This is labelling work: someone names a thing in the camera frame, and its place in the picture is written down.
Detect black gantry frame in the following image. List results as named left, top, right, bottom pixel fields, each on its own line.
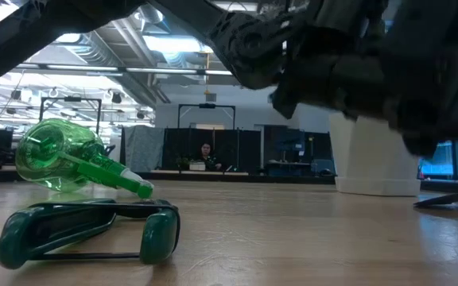
left=39, top=96, right=103, bottom=134
left=177, top=102, right=237, bottom=130

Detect black partition screen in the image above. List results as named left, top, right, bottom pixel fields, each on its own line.
left=161, top=126, right=262, bottom=172

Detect green plastic spray bottle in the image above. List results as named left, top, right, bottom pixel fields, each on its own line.
left=14, top=118, right=155, bottom=199

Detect white hexagonal plant pot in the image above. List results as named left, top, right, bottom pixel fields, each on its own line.
left=328, top=110, right=423, bottom=198

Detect metal scoop with wooden handle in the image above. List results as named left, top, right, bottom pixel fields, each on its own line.
left=413, top=190, right=458, bottom=209

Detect silver ventilation duct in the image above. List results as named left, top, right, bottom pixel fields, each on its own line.
left=136, top=2, right=165, bottom=25

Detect small green potted plant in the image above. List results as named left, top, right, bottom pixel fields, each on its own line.
left=175, top=155, right=207, bottom=172

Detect gray hanging cloth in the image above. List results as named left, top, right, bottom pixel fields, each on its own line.
left=120, top=125, right=165, bottom=174

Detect long ceiling light strip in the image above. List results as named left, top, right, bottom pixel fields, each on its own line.
left=14, top=62, right=234, bottom=79

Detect person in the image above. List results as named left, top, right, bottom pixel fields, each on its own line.
left=195, top=142, right=224, bottom=172

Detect green handled garden snips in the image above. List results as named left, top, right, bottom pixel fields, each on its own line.
left=0, top=197, right=181, bottom=271

